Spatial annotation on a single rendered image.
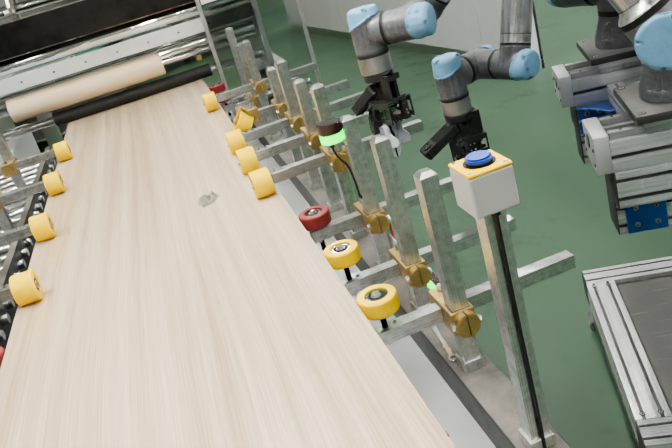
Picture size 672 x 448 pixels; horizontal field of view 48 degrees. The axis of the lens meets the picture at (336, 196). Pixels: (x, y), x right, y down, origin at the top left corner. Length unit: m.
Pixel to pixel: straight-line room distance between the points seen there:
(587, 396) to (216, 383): 1.46
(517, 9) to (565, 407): 1.26
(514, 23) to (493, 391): 0.87
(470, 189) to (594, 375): 1.63
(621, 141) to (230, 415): 1.00
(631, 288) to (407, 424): 1.60
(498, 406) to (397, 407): 0.32
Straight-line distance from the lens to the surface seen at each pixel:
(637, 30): 1.56
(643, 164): 1.76
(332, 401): 1.23
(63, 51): 4.07
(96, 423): 1.43
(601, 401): 2.52
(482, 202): 1.07
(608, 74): 2.20
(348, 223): 1.92
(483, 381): 1.51
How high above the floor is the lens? 1.62
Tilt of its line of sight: 22 degrees down
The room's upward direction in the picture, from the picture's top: 16 degrees counter-clockwise
